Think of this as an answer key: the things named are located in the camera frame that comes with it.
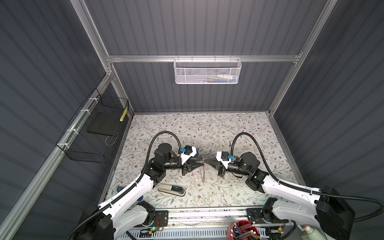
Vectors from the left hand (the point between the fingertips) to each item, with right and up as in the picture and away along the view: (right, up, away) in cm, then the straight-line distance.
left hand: (202, 161), depth 70 cm
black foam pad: (-50, +18, +7) cm, 54 cm away
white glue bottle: (+47, -29, -8) cm, 56 cm away
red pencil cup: (+17, -28, -8) cm, 33 cm away
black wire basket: (-56, +12, +1) cm, 57 cm away
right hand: (+2, 0, -2) cm, 3 cm away
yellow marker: (-43, +23, +12) cm, 50 cm away
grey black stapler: (-16, -17, +8) cm, 25 cm away
